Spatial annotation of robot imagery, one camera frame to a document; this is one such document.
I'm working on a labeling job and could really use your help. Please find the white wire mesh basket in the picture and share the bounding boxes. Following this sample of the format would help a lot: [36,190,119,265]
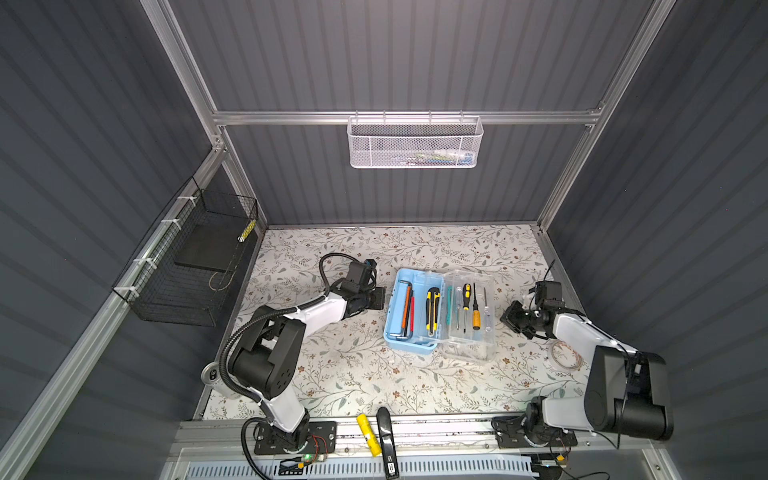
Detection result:
[346,114,484,169]

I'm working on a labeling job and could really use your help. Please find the black handle tool on rail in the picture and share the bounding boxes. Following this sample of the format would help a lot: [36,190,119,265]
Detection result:
[376,406,400,480]

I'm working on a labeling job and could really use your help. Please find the black wire basket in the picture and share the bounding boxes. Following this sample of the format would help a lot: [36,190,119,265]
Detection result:
[113,181,259,327]

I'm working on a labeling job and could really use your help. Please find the orange handled screwdriver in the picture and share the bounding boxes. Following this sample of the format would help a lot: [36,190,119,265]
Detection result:
[472,285,482,331]

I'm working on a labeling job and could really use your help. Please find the blue plastic tool box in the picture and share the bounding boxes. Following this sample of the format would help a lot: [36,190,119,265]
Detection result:
[383,268,496,362]

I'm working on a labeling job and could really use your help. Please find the black pad in basket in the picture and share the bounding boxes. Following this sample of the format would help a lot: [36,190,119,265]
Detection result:
[174,225,245,273]

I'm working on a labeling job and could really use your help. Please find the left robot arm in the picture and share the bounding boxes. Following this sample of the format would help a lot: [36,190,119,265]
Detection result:
[217,252,386,451]

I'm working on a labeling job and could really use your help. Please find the yellow tube in basket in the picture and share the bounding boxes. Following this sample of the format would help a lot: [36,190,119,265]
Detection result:
[238,220,257,243]

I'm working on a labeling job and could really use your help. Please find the clear tape roll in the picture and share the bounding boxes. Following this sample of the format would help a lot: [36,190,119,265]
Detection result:
[548,340,584,372]

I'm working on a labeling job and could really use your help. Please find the yellow marker on rail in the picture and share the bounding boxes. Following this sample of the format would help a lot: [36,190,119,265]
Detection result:
[356,414,382,457]

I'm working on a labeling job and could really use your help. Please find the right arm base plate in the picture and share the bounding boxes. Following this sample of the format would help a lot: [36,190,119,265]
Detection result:
[491,415,578,449]

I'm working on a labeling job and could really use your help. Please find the black yellow screwdriver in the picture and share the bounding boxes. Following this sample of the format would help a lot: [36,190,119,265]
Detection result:
[461,283,472,334]

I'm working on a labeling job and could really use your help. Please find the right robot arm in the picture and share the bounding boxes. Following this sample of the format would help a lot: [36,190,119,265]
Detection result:
[501,281,674,447]

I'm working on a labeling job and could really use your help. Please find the clear handle screwdriver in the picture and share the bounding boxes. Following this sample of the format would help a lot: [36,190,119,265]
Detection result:
[453,286,463,332]

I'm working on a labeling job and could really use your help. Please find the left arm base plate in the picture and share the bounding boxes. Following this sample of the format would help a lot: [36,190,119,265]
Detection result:
[252,421,338,455]

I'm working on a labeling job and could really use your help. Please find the teal tool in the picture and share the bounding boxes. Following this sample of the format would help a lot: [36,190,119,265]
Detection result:
[445,286,453,330]

